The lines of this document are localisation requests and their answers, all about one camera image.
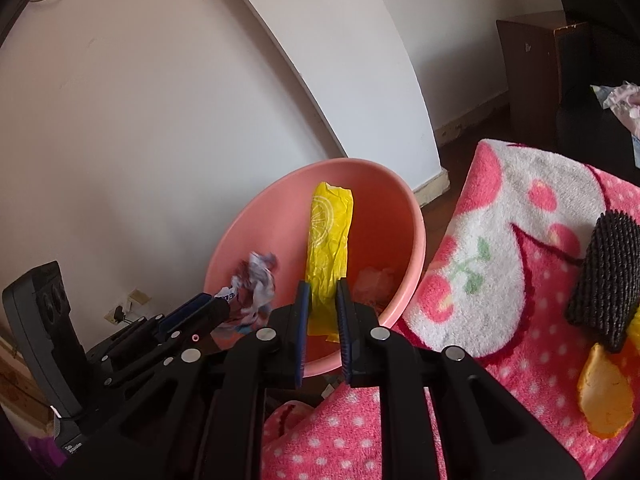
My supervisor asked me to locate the white printed wrapper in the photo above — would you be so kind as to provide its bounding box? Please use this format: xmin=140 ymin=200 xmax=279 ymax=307
xmin=215 ymin=251 xmax=278 ymax=336

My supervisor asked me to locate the crumpled white tissue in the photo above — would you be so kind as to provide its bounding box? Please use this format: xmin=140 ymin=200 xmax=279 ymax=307
xmin=352 ymin=266 xmax=398 ymax=306

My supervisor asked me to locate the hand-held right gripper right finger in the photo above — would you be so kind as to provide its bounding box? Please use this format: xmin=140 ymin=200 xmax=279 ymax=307
xmin=335 ymin=279 xmax=586 ymax=480

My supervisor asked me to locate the yellow plastic wrapper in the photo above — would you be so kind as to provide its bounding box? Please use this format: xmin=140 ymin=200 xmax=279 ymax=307
xmin=306 ymin=181 xmax=356 ymax=343

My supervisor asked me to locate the person's left forearm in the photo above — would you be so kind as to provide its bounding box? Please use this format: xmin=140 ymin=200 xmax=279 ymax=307
xmin=25 ymin=432 xmax=68 ymax=468

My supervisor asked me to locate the black armchair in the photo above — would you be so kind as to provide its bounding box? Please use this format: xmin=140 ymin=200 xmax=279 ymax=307
xmin=555 ymin=0 xmax=640 ymax=171

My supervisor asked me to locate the dark wooden cabinet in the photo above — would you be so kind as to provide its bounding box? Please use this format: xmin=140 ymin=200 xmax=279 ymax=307
xmin=496 ymin=10 xmax=588 ymax=148

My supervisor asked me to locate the pink plastic bucket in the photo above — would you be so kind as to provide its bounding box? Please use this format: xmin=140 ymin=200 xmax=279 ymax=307
xmin=204 ymin=158 xmax=427 ymax=378

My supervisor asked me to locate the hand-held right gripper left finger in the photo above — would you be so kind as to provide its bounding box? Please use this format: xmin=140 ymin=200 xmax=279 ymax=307
xmin=60 ymin=280 xmax=311 ymax=480

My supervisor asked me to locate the pale crumpled cloth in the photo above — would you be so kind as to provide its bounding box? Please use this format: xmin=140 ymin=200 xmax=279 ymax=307
xmin=590 ymin=81 xmax=640 ymax=168

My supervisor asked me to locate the pink printed blanket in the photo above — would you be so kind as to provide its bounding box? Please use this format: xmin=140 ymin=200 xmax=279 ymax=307
xmin=262 ymin=137 xmax=640 ymax=480

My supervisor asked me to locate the black plug with cable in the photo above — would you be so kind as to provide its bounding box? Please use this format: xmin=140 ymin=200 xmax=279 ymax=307
xmin=114 ymin=305 xmax=147 ymax=324

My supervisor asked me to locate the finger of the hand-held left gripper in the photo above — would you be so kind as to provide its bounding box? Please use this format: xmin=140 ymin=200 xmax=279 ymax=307
xmin=167 ymin=300 xmax=232 ymax=347
xmin=159 ymin=292 xmax=216 ymax=332

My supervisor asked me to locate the large orange peel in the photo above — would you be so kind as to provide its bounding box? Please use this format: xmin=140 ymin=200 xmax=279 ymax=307
xmin=576 ymin=344 xmax=637 ymax=438

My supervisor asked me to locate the black foam fruit net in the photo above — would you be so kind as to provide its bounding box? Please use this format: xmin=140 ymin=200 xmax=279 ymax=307
xmin=565 ymin=211 xmax=640 ymax=353

